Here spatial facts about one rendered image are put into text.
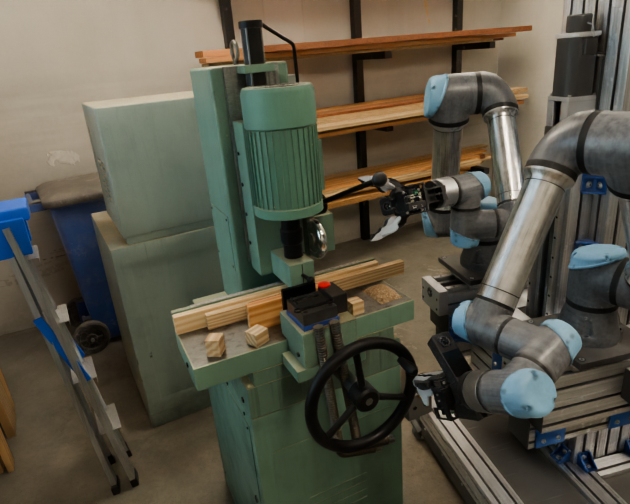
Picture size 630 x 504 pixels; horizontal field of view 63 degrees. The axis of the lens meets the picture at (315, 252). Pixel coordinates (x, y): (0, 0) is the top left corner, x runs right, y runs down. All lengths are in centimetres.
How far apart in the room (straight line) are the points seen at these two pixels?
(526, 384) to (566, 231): 76
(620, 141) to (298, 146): 64
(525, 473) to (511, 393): 107
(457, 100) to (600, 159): 59
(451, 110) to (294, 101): 52
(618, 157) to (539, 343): 34
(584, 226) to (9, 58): 302
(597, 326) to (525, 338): 47
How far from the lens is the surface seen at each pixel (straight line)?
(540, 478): 193
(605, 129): 103
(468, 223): 136
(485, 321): 100
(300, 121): 119
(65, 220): 299
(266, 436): 137
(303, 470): 149
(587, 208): 158
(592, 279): 136
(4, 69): 350
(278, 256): 137
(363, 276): 147
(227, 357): 121
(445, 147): 159
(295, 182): 121
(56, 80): 350
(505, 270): 101
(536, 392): 89
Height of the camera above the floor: 154
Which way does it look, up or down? 21 degrees down
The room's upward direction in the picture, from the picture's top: 5 degrees counter-clockwise
